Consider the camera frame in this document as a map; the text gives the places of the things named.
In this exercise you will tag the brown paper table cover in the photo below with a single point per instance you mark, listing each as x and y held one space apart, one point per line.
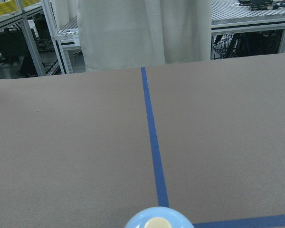
90 150

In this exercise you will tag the white curtain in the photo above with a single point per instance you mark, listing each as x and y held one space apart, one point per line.
119 34

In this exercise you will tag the aluminium frame table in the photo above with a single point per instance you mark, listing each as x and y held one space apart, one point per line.
238 31

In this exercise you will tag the aluminium frame shelf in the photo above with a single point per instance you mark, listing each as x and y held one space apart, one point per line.
39 38

